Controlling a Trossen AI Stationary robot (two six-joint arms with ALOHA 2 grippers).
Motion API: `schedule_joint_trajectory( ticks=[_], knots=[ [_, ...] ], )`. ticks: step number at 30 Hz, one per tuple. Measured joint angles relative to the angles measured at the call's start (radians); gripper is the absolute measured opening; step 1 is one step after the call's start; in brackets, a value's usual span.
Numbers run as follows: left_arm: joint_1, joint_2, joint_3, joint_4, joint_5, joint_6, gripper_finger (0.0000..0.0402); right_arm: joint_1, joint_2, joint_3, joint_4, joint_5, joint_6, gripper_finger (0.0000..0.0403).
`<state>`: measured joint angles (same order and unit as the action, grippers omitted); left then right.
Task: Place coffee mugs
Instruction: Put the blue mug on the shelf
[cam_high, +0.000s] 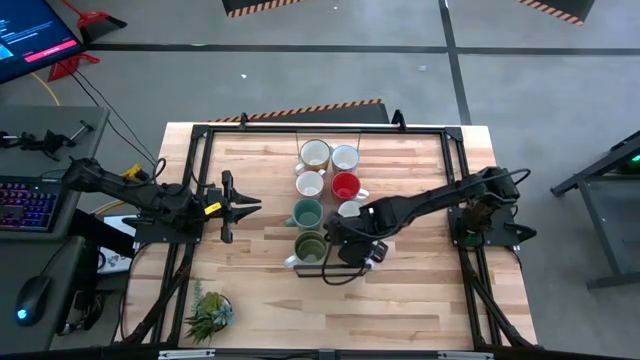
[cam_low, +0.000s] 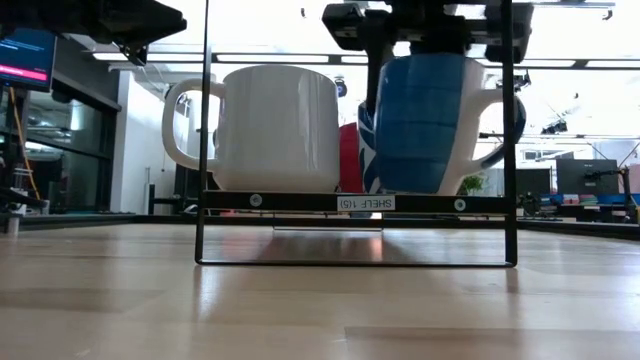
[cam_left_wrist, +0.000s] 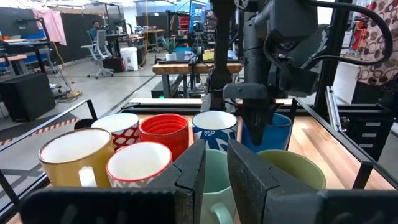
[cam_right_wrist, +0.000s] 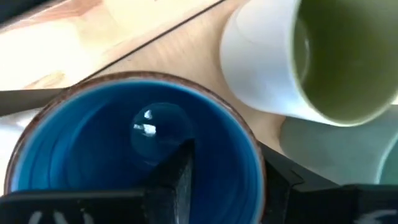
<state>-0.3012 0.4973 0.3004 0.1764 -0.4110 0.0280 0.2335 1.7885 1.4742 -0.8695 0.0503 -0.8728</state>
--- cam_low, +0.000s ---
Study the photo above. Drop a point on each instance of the blue and white mug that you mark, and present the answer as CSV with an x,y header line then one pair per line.
x,y
420,130

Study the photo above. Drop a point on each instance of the black background monitor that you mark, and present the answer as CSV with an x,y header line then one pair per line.
x,y
585,177

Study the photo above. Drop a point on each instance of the black aluminium table frame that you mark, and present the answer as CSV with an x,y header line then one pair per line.
x,y
100,219

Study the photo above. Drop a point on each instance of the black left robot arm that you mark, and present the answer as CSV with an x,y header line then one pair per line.
x,y
100,20

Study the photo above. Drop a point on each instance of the blue storage bins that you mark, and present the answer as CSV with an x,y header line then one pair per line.
x,y
610,199

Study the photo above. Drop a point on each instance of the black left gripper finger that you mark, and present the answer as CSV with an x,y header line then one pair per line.
x,y
375,75

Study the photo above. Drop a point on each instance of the wooden shelf with black frame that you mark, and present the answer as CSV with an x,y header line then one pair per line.
x,y
300,201

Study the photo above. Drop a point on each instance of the olive green mug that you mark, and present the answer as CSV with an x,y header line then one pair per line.
x,y
280,130

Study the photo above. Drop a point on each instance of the blue white patterned mug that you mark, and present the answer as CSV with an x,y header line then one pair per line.
x,y
366,155

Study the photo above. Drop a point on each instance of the ceiling light track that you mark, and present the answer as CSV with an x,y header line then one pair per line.
x,y
580,63

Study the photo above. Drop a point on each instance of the small green potted plant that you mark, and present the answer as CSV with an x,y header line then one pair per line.
x,y
472,184

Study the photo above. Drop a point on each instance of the black hanging camera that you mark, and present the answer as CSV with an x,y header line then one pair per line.
x,y
341,88
522,80

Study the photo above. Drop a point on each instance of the computer monitor with blue screen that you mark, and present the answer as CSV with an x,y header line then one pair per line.
x,y
25,60

